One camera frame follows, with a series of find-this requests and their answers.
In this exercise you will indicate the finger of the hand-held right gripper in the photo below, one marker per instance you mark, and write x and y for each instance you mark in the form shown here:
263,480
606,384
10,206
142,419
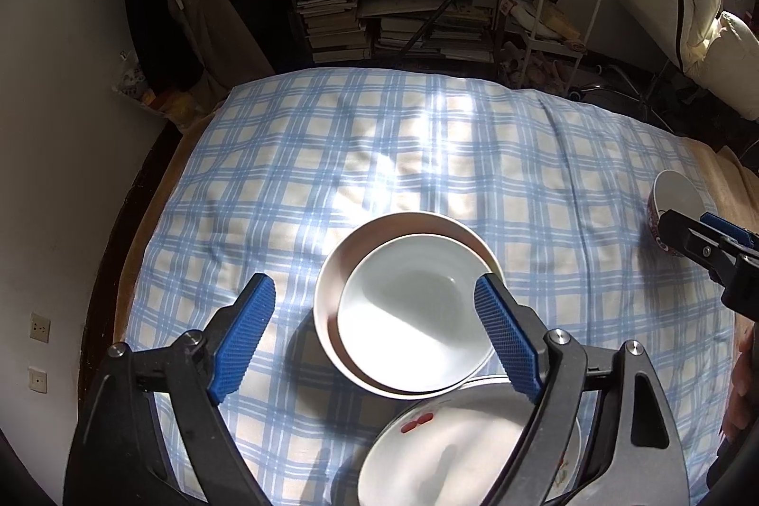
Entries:
726,228
688,239

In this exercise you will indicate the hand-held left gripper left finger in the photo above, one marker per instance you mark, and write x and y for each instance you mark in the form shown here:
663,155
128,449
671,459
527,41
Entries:
243,340

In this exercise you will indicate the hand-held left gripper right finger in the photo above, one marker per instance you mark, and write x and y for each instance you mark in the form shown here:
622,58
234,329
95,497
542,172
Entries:
507,340

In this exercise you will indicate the red patterned bowl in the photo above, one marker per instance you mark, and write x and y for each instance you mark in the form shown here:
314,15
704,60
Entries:
331,275
676,192

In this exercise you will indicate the white bowl with cat print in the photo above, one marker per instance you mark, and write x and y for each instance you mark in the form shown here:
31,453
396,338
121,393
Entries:
415,316

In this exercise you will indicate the white cherry print plate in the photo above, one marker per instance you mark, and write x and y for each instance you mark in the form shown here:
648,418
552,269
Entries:
450,452

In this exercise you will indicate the person's right hand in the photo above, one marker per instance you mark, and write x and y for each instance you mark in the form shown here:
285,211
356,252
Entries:
738,387

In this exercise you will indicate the white pillow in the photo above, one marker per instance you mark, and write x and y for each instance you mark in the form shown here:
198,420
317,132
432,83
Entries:
735,61

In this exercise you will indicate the blue plaid cloth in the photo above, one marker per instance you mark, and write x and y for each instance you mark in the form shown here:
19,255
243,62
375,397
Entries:
415,156

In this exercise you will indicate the white metal cart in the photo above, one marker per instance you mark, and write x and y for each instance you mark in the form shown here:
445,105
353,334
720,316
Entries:
569,8

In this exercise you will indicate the dark hanging clothes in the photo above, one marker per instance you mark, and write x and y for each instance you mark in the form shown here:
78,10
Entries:
154,26

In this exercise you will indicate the wall socket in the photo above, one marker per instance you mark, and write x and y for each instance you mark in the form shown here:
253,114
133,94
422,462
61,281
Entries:
37,380
40,328

